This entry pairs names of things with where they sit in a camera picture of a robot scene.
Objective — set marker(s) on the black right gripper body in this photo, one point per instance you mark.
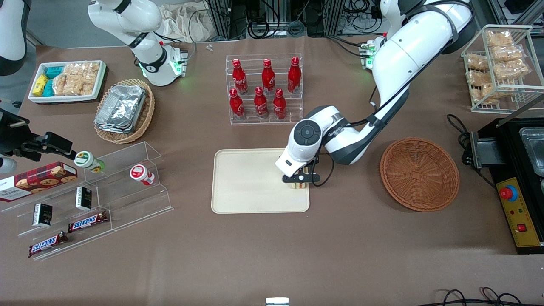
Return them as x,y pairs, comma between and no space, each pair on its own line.
12,135

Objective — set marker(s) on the sandwich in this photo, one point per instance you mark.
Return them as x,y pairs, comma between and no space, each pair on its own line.
297,185

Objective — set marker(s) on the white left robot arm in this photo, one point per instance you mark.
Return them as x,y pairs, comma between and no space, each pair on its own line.
403,55

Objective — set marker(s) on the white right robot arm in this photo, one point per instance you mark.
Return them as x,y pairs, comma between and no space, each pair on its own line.
148,63

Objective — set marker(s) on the beige plastic tray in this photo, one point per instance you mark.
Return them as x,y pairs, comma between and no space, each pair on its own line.
246,182

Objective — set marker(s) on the oval wicker basket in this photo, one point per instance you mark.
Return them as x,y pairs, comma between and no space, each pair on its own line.
144,121

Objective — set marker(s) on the round brown wicker basket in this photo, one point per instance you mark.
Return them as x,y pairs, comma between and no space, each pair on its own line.
420,174

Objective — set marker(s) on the green lid yogurt bottle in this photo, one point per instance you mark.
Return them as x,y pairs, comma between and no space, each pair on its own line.
87,161

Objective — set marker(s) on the red cookie box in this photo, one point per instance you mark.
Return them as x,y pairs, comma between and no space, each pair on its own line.
38,180

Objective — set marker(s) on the white plastic bin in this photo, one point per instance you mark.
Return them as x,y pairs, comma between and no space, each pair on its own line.
59,99

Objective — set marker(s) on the red cola bottle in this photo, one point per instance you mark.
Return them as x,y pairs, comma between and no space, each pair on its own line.
268,78
294,76
279,106
237,106
239,78
261,105

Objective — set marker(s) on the teal snack box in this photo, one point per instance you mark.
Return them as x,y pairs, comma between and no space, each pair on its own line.
49,88
54,71

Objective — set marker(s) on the yellow snack box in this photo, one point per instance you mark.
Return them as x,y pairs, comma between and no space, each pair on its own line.
40,85

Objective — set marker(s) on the wrapped rice cracker pack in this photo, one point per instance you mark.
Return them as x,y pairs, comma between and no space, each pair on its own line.
510,70
506,53
74,87
499,38
477,62
480,77
495,93
83,70

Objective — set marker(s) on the small black box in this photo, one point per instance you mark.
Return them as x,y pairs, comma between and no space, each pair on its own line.
83,198
42,214

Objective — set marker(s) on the stack of foil trays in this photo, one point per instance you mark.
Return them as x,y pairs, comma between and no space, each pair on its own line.
121,106

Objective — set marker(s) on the Snickers bar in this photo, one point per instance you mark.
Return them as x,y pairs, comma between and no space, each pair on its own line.
87,222
46,245

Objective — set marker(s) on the red lid yogurt bottle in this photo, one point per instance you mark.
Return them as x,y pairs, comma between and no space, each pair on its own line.
141,174

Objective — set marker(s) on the clear acrylic stepped shelf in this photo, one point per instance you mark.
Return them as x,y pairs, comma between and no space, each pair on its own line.
127,199

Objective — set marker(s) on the clear acrylic bottle rack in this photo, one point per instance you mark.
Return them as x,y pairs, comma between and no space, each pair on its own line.
255,72

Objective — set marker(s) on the white box device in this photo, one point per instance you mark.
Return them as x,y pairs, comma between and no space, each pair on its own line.
277,301

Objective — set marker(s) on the beige cloth bag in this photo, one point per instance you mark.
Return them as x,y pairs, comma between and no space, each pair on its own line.
182,21

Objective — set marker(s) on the red emergency stop button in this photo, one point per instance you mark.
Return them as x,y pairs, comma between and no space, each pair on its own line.
506,193

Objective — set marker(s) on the black sealing machine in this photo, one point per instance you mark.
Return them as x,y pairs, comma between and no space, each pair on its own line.
510,170

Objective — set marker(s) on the metal lever bar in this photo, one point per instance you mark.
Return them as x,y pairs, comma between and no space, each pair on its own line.
522,108

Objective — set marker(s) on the metal pan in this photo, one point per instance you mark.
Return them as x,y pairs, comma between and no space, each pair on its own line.
533,148

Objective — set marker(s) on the yellow control panel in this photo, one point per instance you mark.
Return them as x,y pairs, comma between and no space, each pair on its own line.
531,238

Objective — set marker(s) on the aluminium frame rack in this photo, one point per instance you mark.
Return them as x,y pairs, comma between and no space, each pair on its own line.
225,19

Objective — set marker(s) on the red rocker switch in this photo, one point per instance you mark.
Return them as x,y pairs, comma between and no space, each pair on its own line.
522,228

